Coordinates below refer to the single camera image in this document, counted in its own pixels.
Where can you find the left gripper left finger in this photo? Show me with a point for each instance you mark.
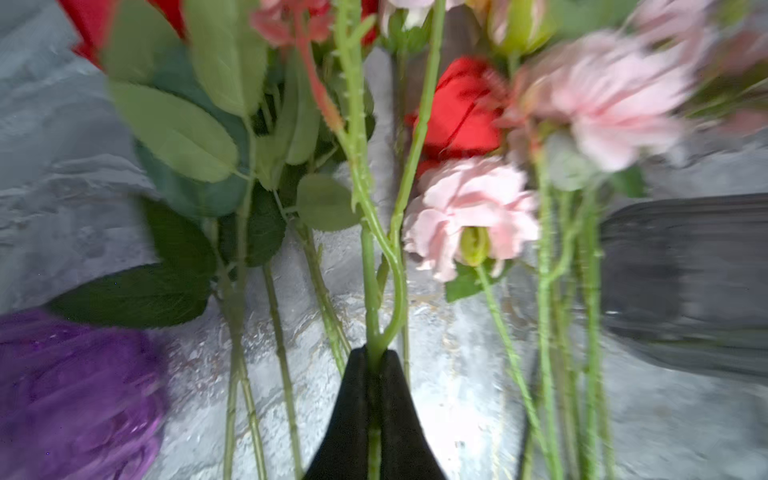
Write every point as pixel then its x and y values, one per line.
pixel 343 452

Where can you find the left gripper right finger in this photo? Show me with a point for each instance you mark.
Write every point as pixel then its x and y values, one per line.
pixel 406 454

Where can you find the red rose stem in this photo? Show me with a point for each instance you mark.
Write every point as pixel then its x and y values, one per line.
pixel 300 24

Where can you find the blue purple glass vase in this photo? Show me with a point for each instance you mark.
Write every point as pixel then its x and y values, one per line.
pixel 78 402

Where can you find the pile of artificial flowers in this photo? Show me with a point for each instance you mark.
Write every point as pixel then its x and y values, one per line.
pixel 472 163

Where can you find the smoky pink glass vase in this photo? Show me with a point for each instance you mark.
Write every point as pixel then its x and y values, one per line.
pixel 684 284

